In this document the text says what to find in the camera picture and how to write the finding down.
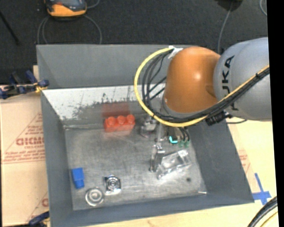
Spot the brown cardboard board red print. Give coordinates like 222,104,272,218
0,91,51,227

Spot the red toy brick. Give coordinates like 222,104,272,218
103,114,137,135

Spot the grey metal bin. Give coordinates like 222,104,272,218
36,34,256,227

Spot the black cylinder on white bracket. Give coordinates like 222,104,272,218
205,111,232,127

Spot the clear square glass dish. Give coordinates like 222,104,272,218
102,174,122,196

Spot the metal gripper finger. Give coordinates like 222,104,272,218
147,144,167,173
139,117,158,139

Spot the blue block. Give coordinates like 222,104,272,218
71,167,86,189

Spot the clear glass block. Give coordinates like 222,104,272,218
155,149,192,180

